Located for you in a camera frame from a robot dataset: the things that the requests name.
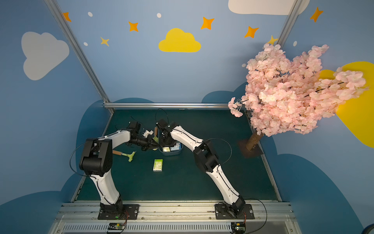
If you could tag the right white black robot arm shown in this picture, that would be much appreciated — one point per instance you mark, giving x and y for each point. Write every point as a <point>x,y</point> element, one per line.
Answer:
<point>206,159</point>

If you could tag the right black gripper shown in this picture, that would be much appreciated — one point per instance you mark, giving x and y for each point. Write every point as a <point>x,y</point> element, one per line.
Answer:
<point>165,143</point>

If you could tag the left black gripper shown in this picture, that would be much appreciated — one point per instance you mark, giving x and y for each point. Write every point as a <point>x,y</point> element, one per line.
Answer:
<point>147,142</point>

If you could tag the pink blossom artificial tree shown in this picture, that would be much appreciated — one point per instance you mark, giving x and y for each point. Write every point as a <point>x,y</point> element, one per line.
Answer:
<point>284,94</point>

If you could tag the blue pocket tissue pack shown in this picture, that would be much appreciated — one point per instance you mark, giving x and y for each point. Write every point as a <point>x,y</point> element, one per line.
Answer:
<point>176,147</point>

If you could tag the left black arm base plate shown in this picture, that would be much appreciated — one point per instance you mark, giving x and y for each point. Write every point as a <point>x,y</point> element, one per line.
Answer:
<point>118,212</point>

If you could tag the right green circuit board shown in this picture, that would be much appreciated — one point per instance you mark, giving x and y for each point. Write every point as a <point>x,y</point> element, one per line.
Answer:
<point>238,228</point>

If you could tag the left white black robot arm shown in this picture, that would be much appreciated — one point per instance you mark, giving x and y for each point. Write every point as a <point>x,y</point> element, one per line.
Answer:
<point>97,160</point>

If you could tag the green trowel wooden handle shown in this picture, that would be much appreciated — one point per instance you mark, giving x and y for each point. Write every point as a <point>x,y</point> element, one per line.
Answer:
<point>155,137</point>

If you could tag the green rake wooden handle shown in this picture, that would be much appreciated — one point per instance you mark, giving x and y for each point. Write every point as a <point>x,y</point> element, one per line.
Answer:
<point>129,156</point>

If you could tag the left green circuit board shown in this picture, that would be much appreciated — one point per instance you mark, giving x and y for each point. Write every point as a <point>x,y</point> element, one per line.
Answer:
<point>116,227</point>

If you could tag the green circuit board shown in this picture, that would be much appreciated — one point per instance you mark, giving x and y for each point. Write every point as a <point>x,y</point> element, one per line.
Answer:
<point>238,228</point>
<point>116,227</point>

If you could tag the aluminium front rail frame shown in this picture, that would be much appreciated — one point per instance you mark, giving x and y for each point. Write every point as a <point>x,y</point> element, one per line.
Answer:
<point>185,217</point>

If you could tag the blue plastic storage box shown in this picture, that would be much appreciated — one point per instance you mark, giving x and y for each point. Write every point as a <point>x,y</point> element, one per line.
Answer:
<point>172,151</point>

